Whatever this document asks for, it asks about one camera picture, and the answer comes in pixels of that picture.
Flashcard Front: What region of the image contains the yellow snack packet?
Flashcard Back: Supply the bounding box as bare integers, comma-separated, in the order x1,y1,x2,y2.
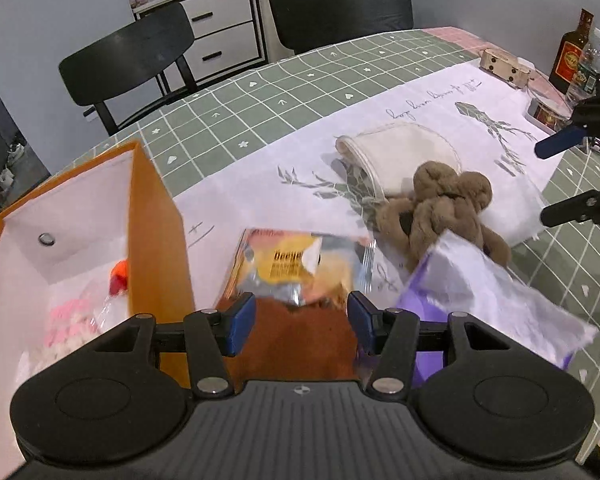
225,228,377,311

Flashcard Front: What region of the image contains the round patterned tin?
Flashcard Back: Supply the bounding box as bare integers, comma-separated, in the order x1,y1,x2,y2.
526,96,573,133

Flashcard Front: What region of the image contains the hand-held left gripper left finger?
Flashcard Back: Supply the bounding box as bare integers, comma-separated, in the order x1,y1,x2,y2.
87,292,257,400

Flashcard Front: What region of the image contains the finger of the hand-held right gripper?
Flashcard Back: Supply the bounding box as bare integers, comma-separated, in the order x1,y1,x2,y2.
534,91,600,159
540,187,600,246

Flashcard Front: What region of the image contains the reddish brown pouch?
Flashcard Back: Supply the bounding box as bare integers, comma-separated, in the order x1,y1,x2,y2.
214,295,363,396

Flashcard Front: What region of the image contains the white printed table runner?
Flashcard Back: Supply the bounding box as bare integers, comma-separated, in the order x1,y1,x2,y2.
172,57,581,311

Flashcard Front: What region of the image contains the brown glass bottle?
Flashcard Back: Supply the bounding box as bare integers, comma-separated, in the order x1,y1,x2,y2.
549,8,595,95

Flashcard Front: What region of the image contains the wooden box with holes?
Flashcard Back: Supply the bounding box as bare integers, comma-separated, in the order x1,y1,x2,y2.
480,48,532,90

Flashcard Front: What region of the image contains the white drawer cabinet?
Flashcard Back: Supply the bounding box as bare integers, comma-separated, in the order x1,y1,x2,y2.
132,0,270,95

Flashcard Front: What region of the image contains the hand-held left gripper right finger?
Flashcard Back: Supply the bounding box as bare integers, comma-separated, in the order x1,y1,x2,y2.
347,291,518,401

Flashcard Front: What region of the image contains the black chair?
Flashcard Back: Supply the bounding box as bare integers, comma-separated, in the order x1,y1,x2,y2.
58,2,197,136
269,0,415,56

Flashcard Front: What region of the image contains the clear plastic water bottle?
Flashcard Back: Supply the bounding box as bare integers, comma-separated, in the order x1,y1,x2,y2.
565,27,600,111

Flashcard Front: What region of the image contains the brown plush toy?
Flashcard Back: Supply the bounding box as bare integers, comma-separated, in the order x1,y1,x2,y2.
376,161,512,273

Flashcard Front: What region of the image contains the purple and white plastic bag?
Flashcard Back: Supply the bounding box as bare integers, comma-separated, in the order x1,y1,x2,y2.
355,232,600,391

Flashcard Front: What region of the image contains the cream cloth pouch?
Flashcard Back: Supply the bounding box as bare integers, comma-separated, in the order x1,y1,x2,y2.
335,124,463,201

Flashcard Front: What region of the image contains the pink and white knitted item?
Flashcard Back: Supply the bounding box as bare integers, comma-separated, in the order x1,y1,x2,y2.
45,280,103,361

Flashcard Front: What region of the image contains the orange cardboard box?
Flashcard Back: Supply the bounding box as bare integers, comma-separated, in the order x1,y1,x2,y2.
0,141,197,480

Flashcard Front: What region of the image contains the green checked tablecloth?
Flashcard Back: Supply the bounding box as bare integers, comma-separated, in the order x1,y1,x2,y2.
50,26,600,461

